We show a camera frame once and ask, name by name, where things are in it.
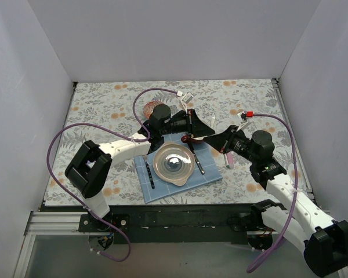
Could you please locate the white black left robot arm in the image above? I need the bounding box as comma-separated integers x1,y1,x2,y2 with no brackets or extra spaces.
66,104,215,232

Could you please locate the silver fork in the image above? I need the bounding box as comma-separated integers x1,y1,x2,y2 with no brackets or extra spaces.
143,155,155,189

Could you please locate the cream grey plate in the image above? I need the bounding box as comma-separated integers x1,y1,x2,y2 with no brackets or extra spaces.
153,142,195,186

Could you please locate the silver patterned knife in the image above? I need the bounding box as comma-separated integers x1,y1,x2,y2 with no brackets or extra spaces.
187,141,205,175

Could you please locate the red patterned bowl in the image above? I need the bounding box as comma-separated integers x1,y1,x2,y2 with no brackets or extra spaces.
143,100,162,119

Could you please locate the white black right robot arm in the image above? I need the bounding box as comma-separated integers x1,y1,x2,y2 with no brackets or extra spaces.
203,126,348,277

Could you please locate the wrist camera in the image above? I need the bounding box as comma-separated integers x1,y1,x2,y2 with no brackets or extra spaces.
177,91,194,112
237,111,253,131

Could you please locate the floral patterned tablecloth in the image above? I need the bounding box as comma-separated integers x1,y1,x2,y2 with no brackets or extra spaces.
44,79,295,207

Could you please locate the blue checked placemat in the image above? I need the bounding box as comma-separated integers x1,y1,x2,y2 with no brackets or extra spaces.
134,134,223,203

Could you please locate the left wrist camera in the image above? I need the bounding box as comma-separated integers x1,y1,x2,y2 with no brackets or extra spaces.
177,91,194,112

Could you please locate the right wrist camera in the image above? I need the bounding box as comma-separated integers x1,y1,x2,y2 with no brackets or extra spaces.
237,111,253,131

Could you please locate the red white cup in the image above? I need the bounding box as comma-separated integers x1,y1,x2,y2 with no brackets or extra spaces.
181,135,203,144

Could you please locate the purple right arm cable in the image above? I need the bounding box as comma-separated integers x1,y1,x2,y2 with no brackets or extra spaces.
246,113,299,273

